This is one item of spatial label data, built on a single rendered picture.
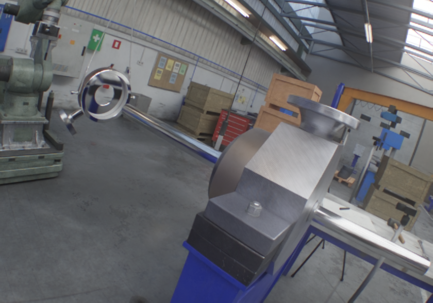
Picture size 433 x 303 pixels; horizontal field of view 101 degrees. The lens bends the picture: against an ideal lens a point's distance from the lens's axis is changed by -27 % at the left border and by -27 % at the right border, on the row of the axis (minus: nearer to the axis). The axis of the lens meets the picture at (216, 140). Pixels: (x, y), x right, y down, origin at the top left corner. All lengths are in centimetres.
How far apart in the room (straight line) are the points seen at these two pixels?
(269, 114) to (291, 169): 463
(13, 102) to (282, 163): 235
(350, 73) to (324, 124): 1383
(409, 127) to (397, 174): 933
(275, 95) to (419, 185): 350
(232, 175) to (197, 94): 525
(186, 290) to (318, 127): 62
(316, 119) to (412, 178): 441
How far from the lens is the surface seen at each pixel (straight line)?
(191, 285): 73
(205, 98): 573
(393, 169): 496
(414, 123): 1427
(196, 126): 577
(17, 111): 256
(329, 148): 71
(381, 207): 504
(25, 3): 288
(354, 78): 1449
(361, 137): 1402
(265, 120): 528
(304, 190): 62
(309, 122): 78
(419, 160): 1423
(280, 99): 524
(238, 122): 569
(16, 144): 263
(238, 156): 76
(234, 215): 55
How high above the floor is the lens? 135
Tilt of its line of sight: 11 degrees down
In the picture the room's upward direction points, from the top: 19 degrees clockwise
